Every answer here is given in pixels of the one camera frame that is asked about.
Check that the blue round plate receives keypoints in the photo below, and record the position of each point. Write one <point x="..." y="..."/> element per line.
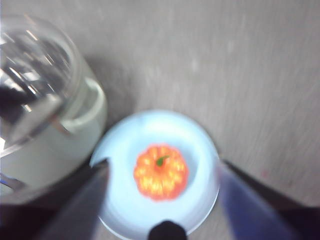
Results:
<point x="125" y="205"/>

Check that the glass lid with round knob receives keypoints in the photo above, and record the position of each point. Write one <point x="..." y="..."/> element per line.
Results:
<point x="42" y="75"/>

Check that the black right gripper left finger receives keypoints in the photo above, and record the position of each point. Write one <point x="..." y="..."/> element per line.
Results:
<point x="57" y="215"/>

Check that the pale green electric steamer pot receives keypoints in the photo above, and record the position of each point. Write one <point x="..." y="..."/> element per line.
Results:
<point x="50" y="155"/>

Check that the orange toy pumpkin green stem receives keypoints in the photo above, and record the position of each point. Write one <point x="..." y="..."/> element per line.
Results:
<point x="161" y="175"/>

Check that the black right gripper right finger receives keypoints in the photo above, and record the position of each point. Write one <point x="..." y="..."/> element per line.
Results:
<point x="262" y="215"/>

